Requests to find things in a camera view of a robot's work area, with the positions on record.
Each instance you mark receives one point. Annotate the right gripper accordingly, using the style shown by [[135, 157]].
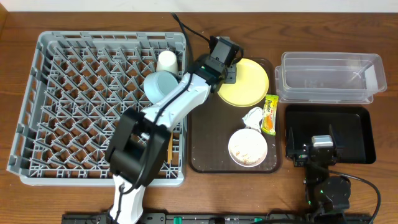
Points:
[[302, 158]]

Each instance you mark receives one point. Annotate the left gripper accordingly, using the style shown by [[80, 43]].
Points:
[[232, 73]]

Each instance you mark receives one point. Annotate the white plastic cup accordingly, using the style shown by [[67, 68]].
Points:
[[167, 61]]

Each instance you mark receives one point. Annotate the light blue bowl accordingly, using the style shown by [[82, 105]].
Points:
[[159, 84]]

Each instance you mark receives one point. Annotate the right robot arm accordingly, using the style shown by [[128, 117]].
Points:
[[326, 195]]

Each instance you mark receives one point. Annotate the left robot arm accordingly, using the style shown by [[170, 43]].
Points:
[[138, 146]]

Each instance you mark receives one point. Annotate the grey plastic dishwasher rack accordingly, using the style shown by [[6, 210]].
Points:
[[79, 85]]

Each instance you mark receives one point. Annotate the yellow plate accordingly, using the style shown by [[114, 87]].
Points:
[[251, 85]]

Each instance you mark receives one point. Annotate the black plastic tray bin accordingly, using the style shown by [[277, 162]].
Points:
[[352, 125]]

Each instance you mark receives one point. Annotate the yellow snack wrapper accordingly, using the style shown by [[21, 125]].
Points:
[[269, 114]]

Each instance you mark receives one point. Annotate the crumpled white tissue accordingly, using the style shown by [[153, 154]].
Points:
[[253, 119]]

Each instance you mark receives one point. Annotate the clear plastic bin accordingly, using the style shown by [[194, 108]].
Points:
[[329, 77]]

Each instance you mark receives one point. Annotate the dark brown serving tray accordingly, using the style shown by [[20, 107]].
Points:
[[210, 127]]

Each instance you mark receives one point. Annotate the white bowl with food scraps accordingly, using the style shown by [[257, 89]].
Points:
[[247, 147]]

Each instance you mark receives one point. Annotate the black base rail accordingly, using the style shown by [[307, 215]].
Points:
[[272, 217]]

